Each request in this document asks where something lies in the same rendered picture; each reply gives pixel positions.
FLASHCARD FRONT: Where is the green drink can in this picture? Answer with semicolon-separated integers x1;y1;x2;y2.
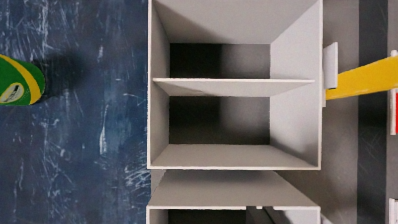
0;54;45;106

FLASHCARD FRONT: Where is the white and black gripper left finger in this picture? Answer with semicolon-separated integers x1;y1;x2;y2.
245;206;269;224

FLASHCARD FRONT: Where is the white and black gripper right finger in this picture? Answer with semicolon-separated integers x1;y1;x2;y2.
260;206;286;224

